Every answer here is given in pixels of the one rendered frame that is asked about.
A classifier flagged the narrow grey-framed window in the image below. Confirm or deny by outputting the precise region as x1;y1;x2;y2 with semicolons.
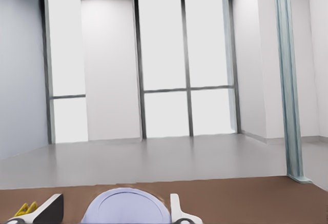
40;0;89;145

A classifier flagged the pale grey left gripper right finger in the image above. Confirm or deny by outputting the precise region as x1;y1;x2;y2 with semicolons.
170;193;203;224

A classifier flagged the yellow cup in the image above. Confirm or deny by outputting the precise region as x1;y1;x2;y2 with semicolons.
14;201;38;217

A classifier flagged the silver frame post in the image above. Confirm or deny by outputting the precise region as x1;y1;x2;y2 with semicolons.
273;0;314;185

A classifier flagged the lavender round cup holder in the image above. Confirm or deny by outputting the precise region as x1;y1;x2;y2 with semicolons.
81;187;172;224

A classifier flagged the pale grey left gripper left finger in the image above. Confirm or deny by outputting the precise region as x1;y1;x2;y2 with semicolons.
5;193;65;224

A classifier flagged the wide grey-framed window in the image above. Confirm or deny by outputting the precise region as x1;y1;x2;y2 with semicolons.
132;0;242;139

